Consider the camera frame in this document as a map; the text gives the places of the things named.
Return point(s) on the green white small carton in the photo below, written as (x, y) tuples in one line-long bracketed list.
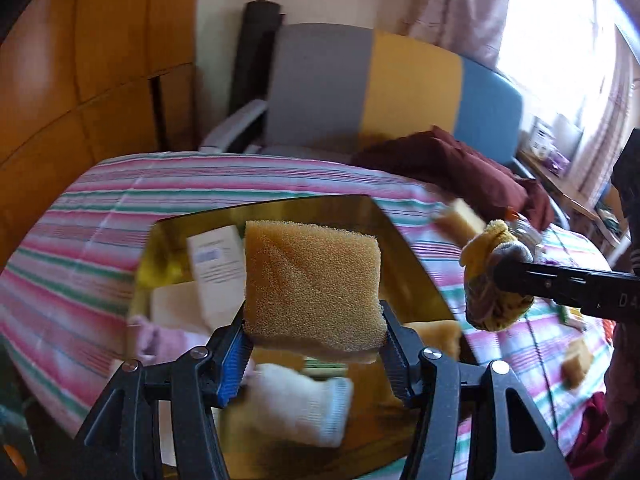
[(325, 367)]

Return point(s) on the grey yellow blue chair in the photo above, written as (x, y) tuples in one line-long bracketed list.
[(320, 85)]

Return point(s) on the wooden window ledge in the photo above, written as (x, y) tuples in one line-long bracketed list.
[(575, 195)]

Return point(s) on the yellow sock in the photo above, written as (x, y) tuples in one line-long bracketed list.
[(482, 255)]

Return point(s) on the white rectangular paper box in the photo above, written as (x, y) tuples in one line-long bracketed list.
[(175, 305)]

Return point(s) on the white cardboard medicine box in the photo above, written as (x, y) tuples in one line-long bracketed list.
[(215, 270)]

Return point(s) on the pink curtain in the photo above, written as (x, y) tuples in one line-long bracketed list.
[(450, 10)]

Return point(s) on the pink sock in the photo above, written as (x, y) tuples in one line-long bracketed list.
[(155, 340)]

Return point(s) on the maroon cloth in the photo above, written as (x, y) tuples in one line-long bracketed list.
[(475, 170)]

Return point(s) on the white sock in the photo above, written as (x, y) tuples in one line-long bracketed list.
[(300, 400)]

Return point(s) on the wooden wardrobe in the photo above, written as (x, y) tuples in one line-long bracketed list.
[(100, 35)]

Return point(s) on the striped tablecloth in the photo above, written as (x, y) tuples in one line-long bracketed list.
[(75, 240)]

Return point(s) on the gold metal tin box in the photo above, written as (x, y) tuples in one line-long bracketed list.
[(365, 435)]

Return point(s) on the purple white carton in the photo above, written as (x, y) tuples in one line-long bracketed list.
[(550, 157)]

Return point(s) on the yellow sponge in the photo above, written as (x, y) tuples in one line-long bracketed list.
[(460, 220), (577, 362), (310, 285)]

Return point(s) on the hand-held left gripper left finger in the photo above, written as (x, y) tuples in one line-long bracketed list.
[(232, 360)]

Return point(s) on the clear plastic packet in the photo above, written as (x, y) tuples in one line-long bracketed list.
[(527, 234)]

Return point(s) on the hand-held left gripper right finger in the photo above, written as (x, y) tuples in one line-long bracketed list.
[(400, 360)]

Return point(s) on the black rolled mat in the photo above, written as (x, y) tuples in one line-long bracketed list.
[(255, 50)]

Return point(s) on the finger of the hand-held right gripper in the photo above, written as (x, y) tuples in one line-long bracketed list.
[(540, 280)]

